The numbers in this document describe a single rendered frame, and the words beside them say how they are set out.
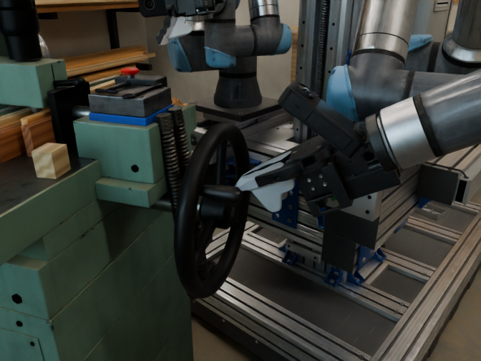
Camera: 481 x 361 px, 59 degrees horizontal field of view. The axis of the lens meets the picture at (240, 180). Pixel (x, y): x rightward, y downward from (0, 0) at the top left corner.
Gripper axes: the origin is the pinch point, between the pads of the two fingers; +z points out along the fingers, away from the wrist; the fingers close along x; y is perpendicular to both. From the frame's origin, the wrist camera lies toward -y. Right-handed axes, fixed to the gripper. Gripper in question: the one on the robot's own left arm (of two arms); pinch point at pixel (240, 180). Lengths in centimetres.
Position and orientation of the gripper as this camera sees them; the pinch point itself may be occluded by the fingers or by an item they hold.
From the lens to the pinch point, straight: 58.9
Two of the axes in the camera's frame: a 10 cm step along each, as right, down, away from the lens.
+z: -8.3, 3.2, 4.6
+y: 4.6, 8.6, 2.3
